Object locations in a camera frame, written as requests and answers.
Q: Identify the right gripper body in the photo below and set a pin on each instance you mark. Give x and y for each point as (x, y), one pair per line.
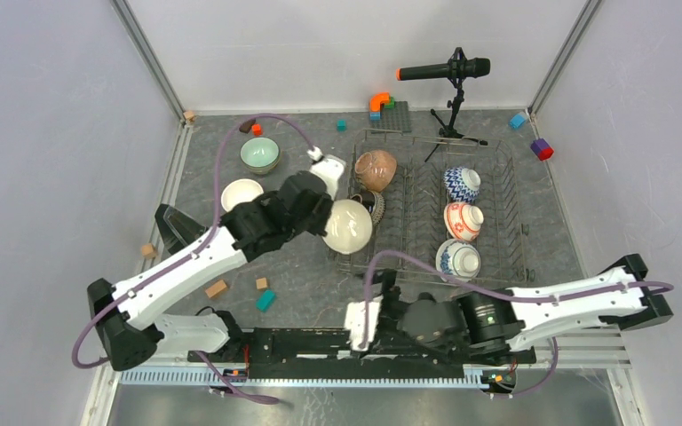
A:
(394, 316)

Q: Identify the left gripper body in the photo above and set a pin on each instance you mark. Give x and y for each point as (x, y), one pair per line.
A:
(318, 223)

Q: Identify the teal and white bowl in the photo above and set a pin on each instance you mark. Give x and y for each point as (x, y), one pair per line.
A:
(349, 227)

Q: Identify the orange bowl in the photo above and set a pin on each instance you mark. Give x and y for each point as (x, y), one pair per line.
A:
(239, 191)

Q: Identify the mint green flower bowl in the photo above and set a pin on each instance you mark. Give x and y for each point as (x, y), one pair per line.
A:
(260, 155)

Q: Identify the dark brown patterned bowl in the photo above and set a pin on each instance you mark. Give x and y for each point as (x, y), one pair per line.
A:
(373, 202)

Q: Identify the pink speckled bowl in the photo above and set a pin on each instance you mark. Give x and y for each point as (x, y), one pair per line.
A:
(375, 169)

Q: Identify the red and white bowl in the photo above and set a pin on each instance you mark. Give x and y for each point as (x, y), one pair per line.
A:
(463, 221)

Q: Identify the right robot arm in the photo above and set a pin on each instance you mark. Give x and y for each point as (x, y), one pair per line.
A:
(552, 310)

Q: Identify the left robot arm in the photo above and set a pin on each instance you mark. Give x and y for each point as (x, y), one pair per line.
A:
(126, 315)

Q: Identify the blue floral white bowl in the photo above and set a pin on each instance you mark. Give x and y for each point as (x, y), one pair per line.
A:
(458, 258)

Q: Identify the red orange small block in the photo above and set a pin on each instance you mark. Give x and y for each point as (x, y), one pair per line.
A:
(257, 130)

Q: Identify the brown block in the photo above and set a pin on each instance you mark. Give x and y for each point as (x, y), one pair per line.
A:
(247, 126)

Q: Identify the teal block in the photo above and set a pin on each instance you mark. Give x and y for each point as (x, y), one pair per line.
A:
(266, 300)

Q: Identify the blue zigzag pattern bowl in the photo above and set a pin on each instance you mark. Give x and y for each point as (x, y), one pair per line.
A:
(462, 184)

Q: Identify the orange curved block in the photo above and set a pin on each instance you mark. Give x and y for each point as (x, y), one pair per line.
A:
(378, 101)

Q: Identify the tan wooden brick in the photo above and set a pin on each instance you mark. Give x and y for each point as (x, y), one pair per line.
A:
(216, 289)

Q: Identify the grey building block baseplate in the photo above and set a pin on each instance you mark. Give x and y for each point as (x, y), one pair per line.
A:
(392, 119)

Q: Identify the black clear-top box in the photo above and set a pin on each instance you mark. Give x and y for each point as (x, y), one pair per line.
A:
(177, 229)

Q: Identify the purple and red block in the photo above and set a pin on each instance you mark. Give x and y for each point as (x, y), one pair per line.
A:
(542, 150)

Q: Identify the light blue block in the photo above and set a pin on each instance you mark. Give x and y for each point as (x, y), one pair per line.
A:
(518, 120)

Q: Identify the black microphone orange tip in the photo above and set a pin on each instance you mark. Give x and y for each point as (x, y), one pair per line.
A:
(444, 70)

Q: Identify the black microphone tripod stand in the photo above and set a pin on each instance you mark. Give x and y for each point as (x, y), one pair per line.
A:
(448, 130)

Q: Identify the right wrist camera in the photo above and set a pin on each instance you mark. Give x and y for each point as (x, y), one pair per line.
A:
(361, 323)

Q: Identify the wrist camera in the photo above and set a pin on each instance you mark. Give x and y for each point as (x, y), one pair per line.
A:
(329, 168)
(361, 323)

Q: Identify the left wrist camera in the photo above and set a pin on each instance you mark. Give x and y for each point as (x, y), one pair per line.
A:
(329, 168)

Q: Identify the grey wire dish rack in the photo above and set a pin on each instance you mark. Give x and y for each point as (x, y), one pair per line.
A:
(416, 198)

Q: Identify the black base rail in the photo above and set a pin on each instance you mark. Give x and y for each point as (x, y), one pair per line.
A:
(325, 353)

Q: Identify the wooden cube at wall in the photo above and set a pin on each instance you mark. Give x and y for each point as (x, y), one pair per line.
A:
(148, 251)

